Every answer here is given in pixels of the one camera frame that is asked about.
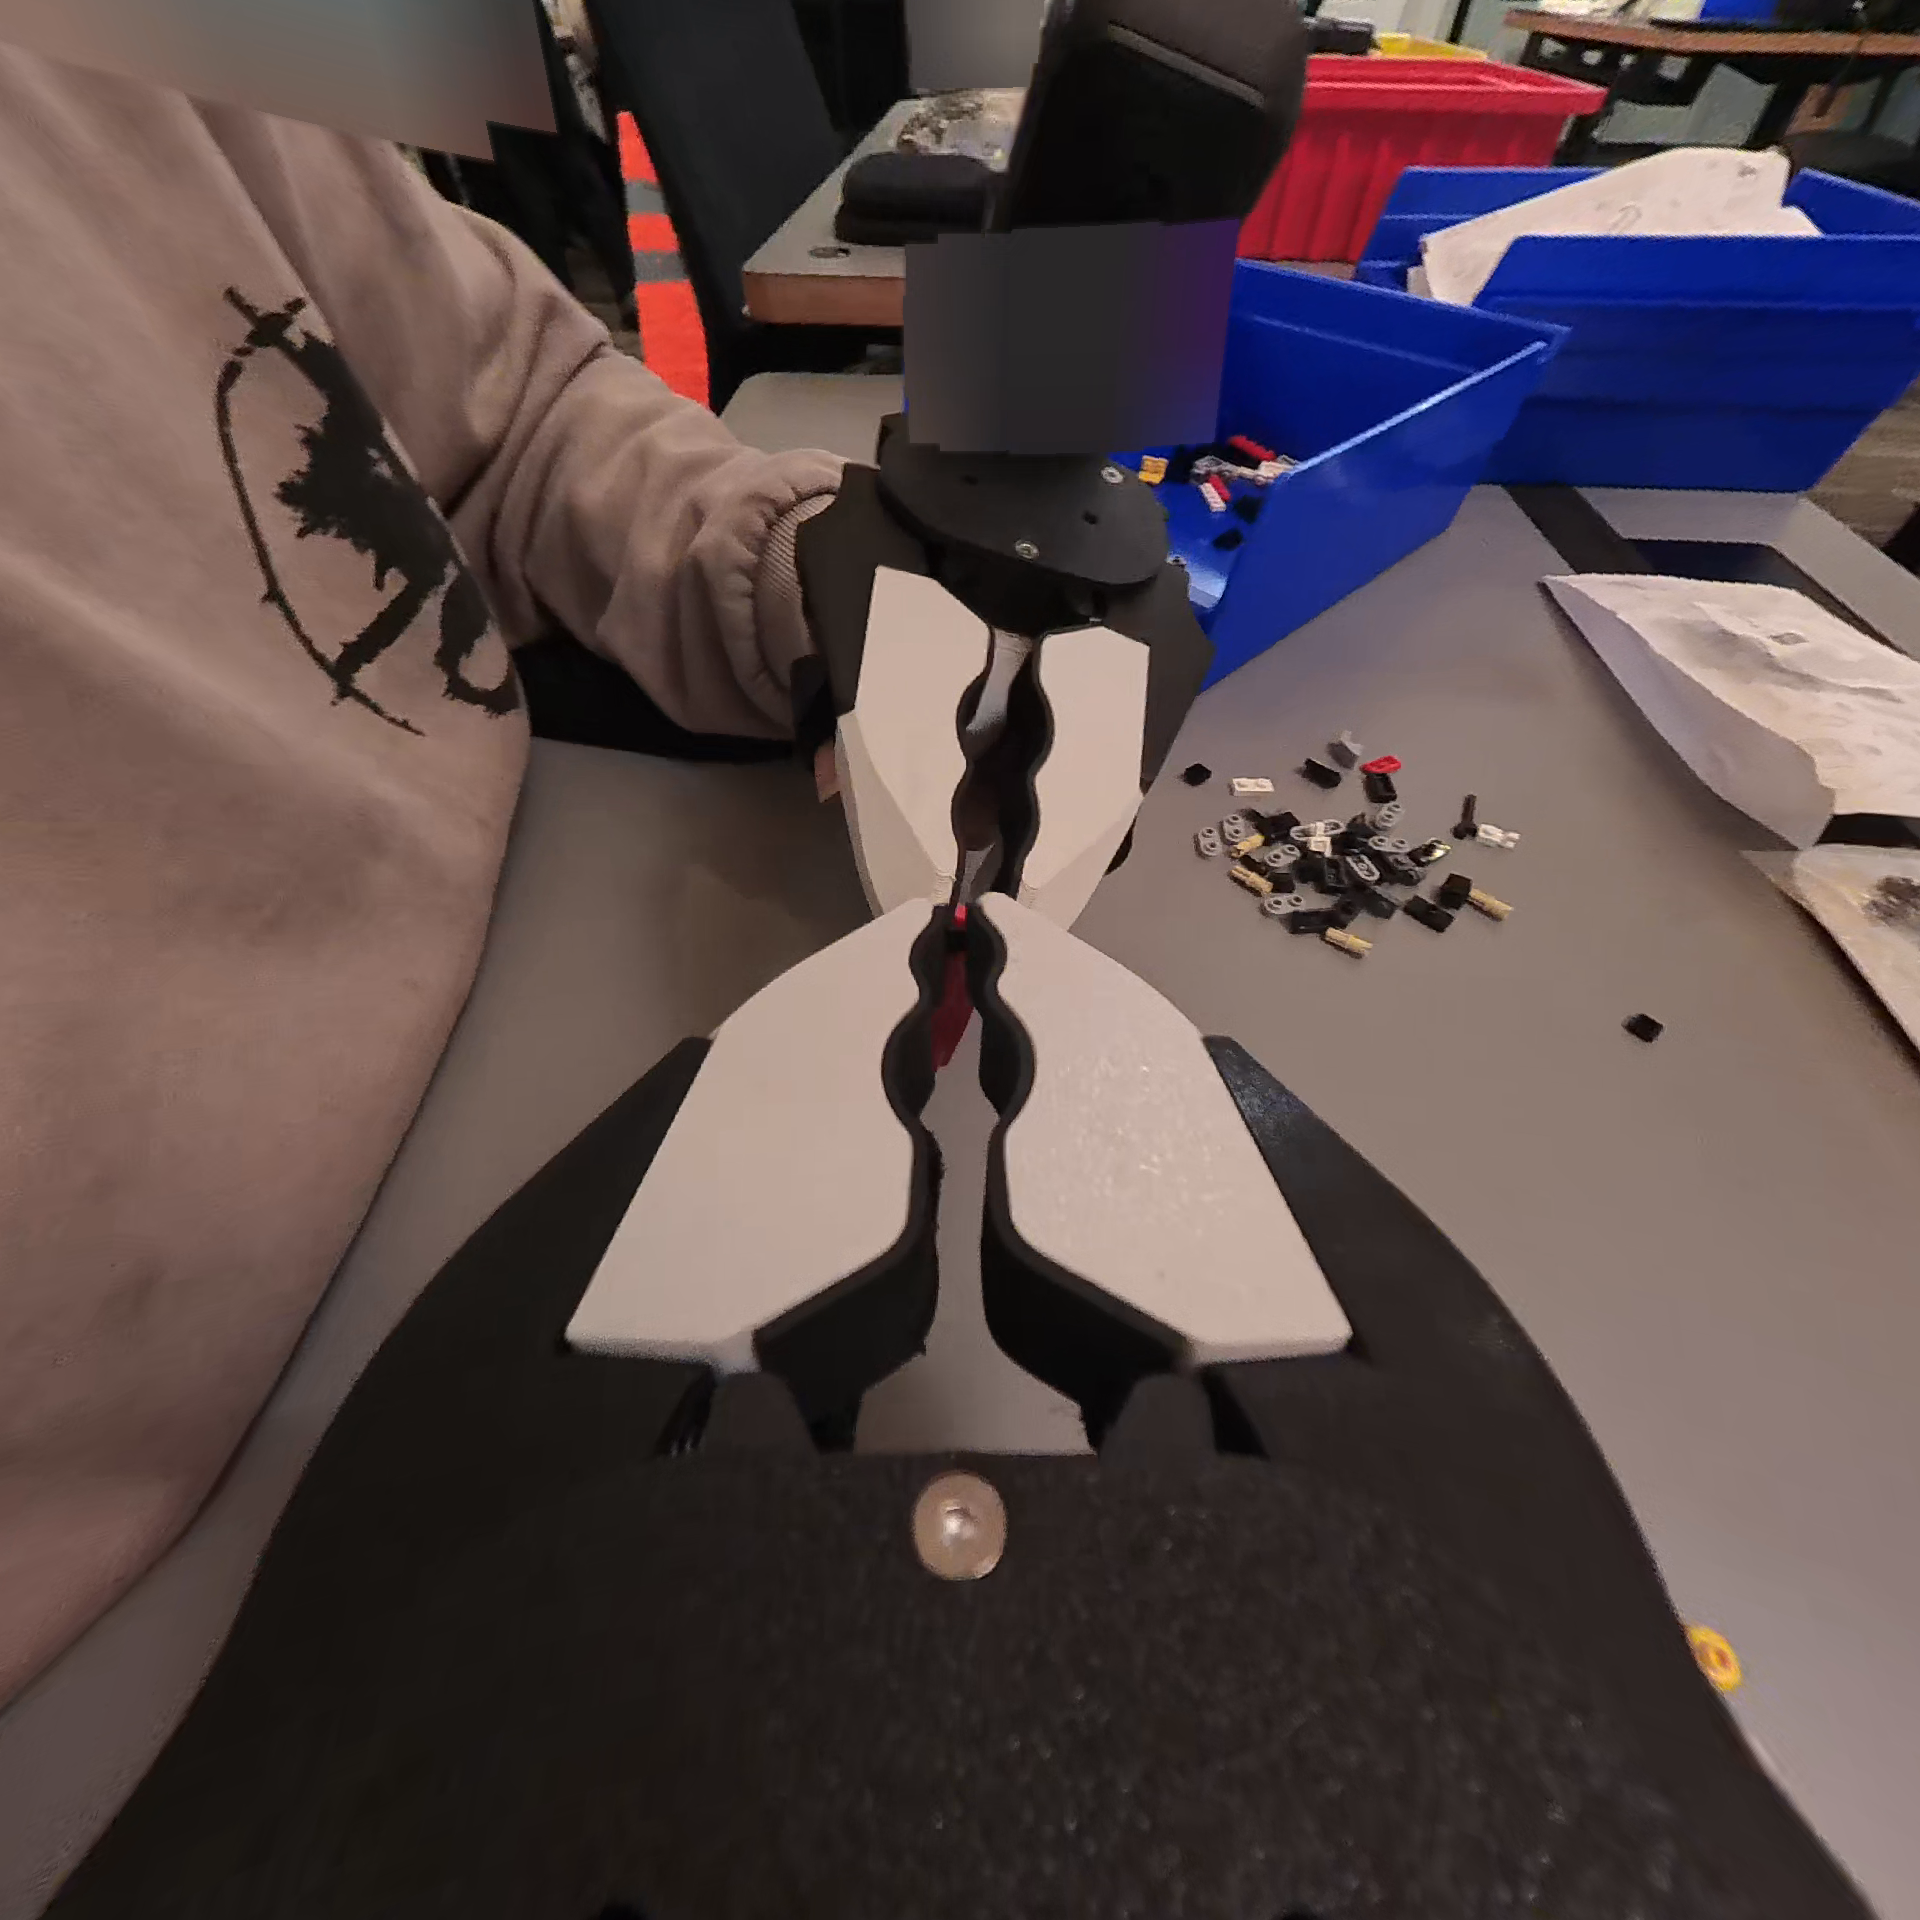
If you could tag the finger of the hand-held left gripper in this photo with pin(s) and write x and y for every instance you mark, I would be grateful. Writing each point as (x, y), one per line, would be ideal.
(1090, 752)
(899, 752)

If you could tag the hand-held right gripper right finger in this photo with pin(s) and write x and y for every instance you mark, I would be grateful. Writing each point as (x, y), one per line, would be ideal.
(1152, 1185)

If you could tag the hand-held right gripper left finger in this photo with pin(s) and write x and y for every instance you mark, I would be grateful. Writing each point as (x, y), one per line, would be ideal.
(752, 1185)

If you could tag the red toy figure torso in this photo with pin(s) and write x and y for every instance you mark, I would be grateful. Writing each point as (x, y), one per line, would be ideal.
(951, 1022)

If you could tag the pile of small toy bricks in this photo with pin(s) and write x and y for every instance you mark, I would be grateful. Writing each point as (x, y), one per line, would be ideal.
(1349, 861)

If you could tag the heap of mixed toy bricks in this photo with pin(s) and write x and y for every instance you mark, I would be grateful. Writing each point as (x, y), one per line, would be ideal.
(1224, 476)

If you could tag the blue plastic bin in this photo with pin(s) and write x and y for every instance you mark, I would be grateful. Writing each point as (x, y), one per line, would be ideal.
(1393, 452)
(1725, 376)

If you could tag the yellow round toy piece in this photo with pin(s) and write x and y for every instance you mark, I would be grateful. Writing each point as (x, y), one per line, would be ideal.
(1717, 1657)

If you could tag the grey desk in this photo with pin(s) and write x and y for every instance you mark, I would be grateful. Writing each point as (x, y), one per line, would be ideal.
(1501, 1197)

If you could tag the person's left hand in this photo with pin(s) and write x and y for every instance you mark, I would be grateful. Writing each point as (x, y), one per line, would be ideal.
(824, 768)

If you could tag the black zip case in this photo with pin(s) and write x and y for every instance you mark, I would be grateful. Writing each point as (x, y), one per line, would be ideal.
(915, 192)

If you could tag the red plastic bin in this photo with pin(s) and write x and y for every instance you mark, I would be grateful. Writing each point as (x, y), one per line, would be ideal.
(1422, 148)

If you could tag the yellow plastic bin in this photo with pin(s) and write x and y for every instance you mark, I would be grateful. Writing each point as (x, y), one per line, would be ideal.
(1422, 46)

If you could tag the wooden top table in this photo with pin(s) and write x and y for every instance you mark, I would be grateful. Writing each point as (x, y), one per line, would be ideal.
(1649, 35)
(811, 279)

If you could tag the black office chair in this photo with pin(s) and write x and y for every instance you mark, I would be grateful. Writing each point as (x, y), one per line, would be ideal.
(722, 148)

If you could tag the white printed paper bag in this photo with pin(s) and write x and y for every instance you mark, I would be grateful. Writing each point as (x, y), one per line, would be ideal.
(1620, 207)
(1741, 690)

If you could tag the orange striped cloth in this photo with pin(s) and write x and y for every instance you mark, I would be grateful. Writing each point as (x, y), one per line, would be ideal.
(658, 301)

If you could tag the clear bag of small parts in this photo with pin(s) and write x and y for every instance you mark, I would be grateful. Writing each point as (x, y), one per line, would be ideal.
(1874, 916)

